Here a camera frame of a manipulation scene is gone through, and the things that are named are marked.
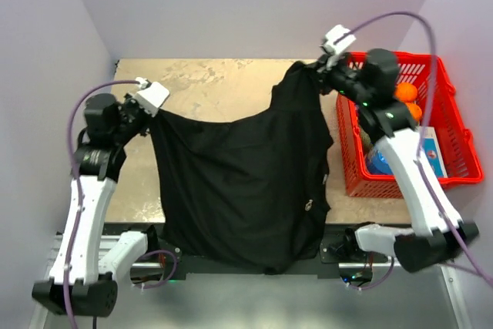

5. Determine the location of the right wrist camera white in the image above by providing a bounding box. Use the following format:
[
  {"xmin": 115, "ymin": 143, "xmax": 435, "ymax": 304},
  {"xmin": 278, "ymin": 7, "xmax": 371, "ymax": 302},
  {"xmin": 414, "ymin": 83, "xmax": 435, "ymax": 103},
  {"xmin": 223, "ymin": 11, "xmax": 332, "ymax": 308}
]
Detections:
[{"xmin": 321, "ymin": 24, "xmax": 356, "ymax": 69}]

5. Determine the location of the small gold brooch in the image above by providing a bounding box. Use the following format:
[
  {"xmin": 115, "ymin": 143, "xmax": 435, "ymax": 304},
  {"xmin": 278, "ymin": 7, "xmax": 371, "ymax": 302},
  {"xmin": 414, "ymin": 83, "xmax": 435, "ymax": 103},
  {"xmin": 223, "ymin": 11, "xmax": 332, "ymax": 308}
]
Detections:
[{"xmin": 304, "ymin": 200, "xmax": 313, "ymax": 211}]

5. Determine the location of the purple cable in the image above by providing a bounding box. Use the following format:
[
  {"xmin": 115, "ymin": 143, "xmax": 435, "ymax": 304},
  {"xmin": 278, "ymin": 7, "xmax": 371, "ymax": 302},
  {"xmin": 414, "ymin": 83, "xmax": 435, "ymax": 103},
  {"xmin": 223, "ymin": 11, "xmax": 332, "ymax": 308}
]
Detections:
[
  {"xmin": 61, "ymin": 79, "xmax": 147, "ymax": 329},
  {"xmin": 334, "ymin": 11, "xmax": 493, "ymax": 287}
]

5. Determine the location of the upper orange fruit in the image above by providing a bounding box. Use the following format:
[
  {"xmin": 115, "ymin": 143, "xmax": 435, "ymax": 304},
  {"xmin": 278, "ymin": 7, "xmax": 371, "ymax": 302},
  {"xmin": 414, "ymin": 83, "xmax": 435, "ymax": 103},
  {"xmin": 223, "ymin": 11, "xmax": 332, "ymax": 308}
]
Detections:
[{"xmin": 394, "ymin": 82, "xmax": 418, "ymax": 103}]

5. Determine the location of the orange fruit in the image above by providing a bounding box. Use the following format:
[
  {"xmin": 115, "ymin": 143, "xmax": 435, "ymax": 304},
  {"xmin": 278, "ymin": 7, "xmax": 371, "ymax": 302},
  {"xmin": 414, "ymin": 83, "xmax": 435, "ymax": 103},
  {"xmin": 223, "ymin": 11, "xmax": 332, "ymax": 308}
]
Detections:
[
  {"xmin": 394, "ymin": 82, "xmax": 418, "ymax": 103},
  {"xmin": 406, "ymin": 102, "xmax": 423, "ymax": 123}
]

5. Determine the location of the red plastic basket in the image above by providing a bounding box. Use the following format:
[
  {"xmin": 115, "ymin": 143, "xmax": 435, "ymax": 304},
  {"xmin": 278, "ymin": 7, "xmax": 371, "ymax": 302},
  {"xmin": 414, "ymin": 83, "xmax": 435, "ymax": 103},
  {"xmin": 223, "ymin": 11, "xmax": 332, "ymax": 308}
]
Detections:
[{"xmin": 336, "ymin": 52, "xmax": 484, "ymax": 198}]

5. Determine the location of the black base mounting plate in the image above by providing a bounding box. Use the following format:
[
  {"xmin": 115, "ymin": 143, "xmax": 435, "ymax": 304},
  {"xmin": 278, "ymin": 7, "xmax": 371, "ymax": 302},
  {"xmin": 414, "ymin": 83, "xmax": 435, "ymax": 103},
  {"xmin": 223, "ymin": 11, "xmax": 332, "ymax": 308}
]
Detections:
[{"xmin": 99, "ymin": 222, "xmax": 388, "ymax": 280}]

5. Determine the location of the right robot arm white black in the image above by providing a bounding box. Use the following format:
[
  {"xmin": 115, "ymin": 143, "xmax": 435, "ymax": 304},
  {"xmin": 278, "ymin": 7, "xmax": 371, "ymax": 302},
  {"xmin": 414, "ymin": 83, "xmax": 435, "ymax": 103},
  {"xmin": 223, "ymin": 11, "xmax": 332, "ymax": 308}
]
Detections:
[{"xmin": 314, "ymin": 49, "xmax": 479, "ymax": 273}]

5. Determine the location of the lower orange fruit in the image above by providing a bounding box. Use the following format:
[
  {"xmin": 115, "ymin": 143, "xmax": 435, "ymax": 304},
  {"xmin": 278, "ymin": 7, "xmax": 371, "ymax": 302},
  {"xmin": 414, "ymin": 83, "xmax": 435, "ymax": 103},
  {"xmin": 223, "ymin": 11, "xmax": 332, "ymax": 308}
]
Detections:
[{"xmin": 406, "ymin": 102, "xmax": 423, "ymax": 123}]

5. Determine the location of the aluminium rail frame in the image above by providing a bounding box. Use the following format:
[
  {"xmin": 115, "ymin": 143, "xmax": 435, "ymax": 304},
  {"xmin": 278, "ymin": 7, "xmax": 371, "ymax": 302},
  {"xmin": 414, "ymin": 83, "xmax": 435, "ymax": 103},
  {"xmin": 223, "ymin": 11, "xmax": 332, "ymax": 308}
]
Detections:
[{"xmin": 29, "ymin": 228, "xmax": 472, "ymax": 329}]

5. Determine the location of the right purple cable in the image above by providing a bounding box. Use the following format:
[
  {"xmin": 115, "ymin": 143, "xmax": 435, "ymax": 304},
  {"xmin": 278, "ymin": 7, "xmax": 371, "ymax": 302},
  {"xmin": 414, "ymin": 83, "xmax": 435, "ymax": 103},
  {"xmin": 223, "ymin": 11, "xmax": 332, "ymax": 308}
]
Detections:
[{"xmin": 334, "ymin": 11, "xmax": 493, "ymax": 287}]

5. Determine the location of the white blue booklet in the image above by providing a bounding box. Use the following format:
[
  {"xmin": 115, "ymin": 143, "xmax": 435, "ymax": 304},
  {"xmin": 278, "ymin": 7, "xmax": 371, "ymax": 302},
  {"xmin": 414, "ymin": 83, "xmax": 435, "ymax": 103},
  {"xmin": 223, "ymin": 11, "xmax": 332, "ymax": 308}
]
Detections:
[{"xmin": 423, "ymin": 126, "xmax": 448, "ymax": 178}]

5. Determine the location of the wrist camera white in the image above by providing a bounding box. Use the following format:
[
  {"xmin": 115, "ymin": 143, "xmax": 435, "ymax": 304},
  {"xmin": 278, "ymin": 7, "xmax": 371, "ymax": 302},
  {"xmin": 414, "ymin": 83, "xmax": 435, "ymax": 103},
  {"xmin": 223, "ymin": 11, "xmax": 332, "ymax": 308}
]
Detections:
[
  {"xmin": 133, "ymin": 77, "xmax": 170, "ymax": 117},
  {"xmin": 321, "ymin": 24, "xmax": 356, "ymax": 69}
]

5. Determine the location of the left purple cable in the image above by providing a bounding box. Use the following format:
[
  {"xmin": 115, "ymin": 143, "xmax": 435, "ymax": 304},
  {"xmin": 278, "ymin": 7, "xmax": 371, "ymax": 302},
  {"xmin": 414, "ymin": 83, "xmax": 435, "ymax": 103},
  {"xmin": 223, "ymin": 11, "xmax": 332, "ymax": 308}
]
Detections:
[{"xmin": 61, "ymin": 79, "xmax": 147, "ymax": 329}]

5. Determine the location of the black garment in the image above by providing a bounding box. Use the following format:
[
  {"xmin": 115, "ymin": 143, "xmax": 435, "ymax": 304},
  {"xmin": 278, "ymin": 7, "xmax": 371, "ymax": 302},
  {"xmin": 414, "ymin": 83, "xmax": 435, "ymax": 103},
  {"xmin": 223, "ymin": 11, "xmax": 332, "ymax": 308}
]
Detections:
[{"xmin": 149, "ymin": 62, "xmax": 334, "ymax": 274}]

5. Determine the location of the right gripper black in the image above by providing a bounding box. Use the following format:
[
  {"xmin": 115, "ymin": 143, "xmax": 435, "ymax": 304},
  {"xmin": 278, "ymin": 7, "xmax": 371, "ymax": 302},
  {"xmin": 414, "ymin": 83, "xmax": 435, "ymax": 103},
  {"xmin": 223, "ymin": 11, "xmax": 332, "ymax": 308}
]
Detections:
[{"xmin": 304, "ymin": 49, "xmax": 372, "ymax": 106}]

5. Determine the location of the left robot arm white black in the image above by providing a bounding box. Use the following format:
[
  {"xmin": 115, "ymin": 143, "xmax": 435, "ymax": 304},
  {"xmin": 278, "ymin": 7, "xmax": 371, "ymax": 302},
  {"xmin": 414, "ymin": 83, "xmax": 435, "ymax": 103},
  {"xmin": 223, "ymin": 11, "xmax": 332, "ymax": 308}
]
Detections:
[{"xmin": 32, "ymin": 92, "xmax": 169, "ymax": 317}]

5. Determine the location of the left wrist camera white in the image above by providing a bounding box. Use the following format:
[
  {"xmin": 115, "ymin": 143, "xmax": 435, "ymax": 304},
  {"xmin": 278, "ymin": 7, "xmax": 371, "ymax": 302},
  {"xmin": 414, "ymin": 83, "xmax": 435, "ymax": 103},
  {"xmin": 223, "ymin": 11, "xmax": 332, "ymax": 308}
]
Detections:
[{"xmin": 133, "ymin": 77, "xmax": 170, "ymax": 117}]

